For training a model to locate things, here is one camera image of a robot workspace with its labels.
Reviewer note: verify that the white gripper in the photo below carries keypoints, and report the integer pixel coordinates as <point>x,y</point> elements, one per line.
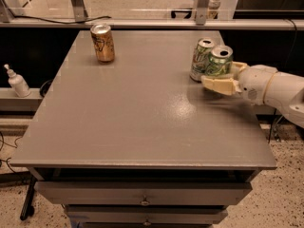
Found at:
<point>254,84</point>

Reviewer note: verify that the green soda can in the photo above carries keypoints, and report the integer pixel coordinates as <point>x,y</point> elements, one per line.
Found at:
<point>219,61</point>

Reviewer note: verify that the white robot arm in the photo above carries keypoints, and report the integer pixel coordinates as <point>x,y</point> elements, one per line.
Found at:
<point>285,92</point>

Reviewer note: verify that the white green 7up can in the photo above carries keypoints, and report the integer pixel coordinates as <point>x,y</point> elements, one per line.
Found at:
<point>200,57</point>

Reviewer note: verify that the gold brown soda can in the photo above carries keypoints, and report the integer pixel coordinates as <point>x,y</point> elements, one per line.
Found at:
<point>103,43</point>

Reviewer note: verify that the grey upper drawer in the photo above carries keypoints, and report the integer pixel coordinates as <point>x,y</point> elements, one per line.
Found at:
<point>143,193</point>

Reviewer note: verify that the grey drawer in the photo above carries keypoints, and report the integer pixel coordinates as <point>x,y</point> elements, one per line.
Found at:
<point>145,215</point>
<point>143,193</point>

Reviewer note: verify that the grey lower drawer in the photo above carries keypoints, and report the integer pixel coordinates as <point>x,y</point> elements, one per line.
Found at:
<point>145,215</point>

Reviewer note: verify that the white pump bottle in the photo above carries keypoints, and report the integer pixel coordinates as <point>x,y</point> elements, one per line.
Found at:
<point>17,82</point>

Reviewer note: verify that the black stand leg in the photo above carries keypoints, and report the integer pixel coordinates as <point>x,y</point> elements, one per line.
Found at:
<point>28,209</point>

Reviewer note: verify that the metal upright post right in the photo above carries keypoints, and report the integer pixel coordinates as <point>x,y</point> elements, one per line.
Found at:
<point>201,8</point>

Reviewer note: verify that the metal upright post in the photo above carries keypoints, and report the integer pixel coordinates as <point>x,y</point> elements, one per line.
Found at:
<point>201,8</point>
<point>79,10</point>

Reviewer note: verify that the metal upright post left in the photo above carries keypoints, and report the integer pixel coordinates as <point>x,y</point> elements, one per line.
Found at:
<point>79,10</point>

